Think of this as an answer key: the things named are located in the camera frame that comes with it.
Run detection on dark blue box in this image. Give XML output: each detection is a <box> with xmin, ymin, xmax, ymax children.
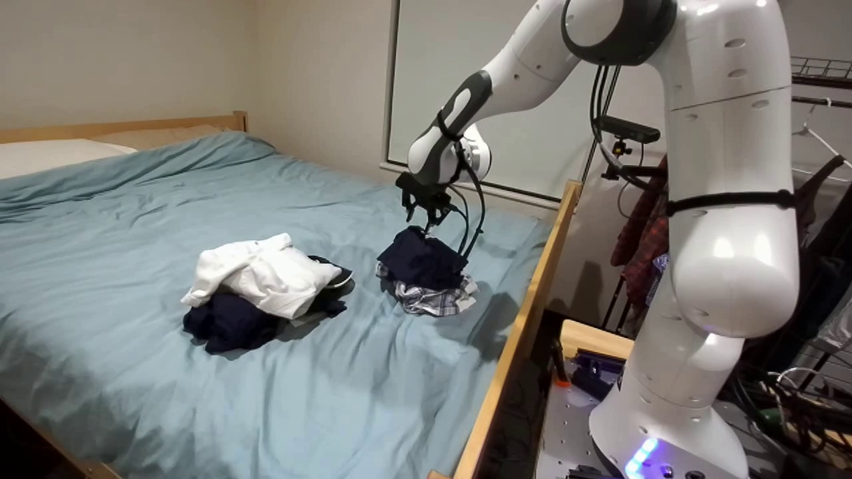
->
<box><xmin>568</xmin><ymin>350</ymin><xmax>626</xmax><ymax>403</ymax></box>

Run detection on plaid checked cloth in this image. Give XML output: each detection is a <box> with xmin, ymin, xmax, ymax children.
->
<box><xmin>377</xmin><ymin>263</ymin><xmax>481</xmax><ymax>321</ymax></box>

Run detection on dark hanging rack clothes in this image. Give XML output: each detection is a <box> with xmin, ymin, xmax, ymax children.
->
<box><xmin>744</xmin><ymin>153</ymin><xmax>852</xmax><ymax>479</ymax></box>

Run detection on black camera on stand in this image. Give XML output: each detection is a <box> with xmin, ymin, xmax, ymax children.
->
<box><xmin>594</xmin><ymin>113</ymin><xmax>666</xmax><ymax>190</ymax></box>

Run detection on black navy cloth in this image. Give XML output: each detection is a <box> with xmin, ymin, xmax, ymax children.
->
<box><xmin>376</xmin><ymin>223</ymin><xmax>472</xmax><ymax>294</ymax></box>

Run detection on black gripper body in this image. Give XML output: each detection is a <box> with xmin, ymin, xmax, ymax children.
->
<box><xmin>395</xmin><ymin>172</ymin><xmax>455</xmax><ymax>217</ymax></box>

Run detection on light blue bed duvet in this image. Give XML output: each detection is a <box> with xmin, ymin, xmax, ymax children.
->
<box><xmin>0</xmin><ymin>132</ymin><xmax>554</xmax><ymax>479</ymax></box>

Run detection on red hanging garment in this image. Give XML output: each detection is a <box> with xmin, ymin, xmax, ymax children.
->
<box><xmin>609</xmin><ymin>166</ymin><xmax>674</xmax><ymax>310</ymax></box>

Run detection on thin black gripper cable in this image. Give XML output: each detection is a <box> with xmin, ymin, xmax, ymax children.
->
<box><xmin>436</xmin><ymin>113</ymin><xmax>491</xmax><ymax>267</ymax></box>

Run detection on dark cloth with white stripe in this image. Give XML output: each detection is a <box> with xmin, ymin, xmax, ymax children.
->
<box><xmin>180</xmin><ymin>254</ymin><xmax>356</xmax><ymax>360</ymax></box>

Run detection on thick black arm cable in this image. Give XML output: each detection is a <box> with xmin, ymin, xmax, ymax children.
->
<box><xmin>588</xmin><ymin>61</ymin><xmax>799</xmax><ymax>222</ymax></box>

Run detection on light wooden board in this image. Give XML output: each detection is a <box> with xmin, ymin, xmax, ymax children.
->
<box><xmin>558</xmin><ymin>318</ymin><xmax>638</xmax><ymax>366</ymax></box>

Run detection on white folded cloth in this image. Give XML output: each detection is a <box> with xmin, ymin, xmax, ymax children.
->
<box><xmin>180</xmin><ymin>231</ymin><xmax>349</xmax><ymax>323</ymax></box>

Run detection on metal clothes rack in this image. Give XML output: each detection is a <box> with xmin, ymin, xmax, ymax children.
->
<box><xmin>787</xmin><ymin>50</ymin><xmax>852</xmax><ymax>114</ymax></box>

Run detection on bed with blue sheet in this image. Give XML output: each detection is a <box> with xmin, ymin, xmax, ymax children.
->
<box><xmin>0</xmin><ymin>110</ymin><xmax>586</xmax><ymax>479</ymax></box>

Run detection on white pillow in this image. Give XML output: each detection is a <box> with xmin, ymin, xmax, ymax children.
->
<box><xmin>0</xmin><ymin>136</ymin><xmax>138</xmax><ymax>181</ymax></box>

